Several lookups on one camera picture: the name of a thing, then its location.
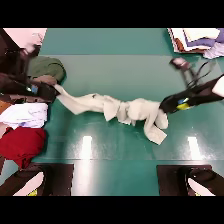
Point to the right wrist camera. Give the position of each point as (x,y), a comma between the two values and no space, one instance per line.
(181,63)

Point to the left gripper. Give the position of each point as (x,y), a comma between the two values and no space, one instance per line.
(46,91)

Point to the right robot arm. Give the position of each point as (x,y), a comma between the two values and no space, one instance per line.
(208,90)

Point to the red garment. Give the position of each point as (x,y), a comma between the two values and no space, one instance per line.
(21,145)

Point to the pale lavender garment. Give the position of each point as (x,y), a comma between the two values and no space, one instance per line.
(216,50)

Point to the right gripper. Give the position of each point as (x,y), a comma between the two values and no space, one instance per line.
(173,101)

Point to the pink garment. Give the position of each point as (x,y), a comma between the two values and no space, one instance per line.
(28,36)

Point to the green garment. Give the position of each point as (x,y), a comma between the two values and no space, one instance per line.
(46,66)

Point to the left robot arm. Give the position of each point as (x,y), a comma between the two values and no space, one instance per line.
(15,87)

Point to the cream white shirt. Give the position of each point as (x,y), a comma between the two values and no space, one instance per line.
(115,108)

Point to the brown garment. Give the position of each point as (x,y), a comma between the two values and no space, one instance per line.
(181,47)

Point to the orange garment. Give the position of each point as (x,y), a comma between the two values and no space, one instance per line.
(4,106)

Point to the white garment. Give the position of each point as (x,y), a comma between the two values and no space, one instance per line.
(25,115)
(200,33)

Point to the purple garment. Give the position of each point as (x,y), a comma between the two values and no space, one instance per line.
(203,42)

